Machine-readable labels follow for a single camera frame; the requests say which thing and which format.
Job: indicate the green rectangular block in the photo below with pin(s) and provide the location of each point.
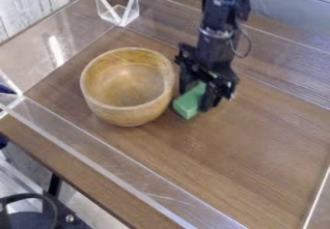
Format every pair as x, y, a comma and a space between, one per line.
186, 105

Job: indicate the black table leg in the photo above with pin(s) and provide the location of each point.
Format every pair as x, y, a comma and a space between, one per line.
55, 185

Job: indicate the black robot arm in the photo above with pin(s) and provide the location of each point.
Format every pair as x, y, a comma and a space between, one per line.
222, 16

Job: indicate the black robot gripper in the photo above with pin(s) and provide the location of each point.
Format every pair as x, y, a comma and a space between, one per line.
208, 63

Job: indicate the black metal bracket with screw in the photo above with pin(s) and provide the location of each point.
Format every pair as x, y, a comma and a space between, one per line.
67, 219

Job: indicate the clear acrylic tray enclosure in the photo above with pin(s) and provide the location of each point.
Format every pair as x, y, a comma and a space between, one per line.
244, 167

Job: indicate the brown wooden bowl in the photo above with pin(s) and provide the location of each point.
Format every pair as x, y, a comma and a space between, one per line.
127, 85

